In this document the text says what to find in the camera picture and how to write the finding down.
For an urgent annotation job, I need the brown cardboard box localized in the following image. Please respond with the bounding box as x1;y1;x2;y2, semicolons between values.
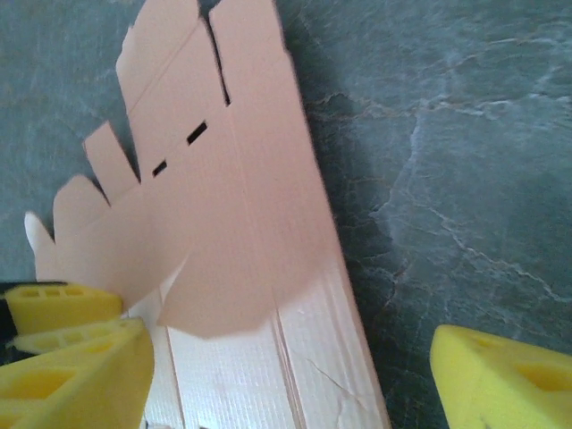
24;0;392;429

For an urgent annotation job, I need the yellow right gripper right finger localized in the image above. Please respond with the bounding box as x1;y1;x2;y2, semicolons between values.
429;324;572;429

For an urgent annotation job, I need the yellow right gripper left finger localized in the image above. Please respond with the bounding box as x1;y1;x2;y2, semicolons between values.
0;319;156;429

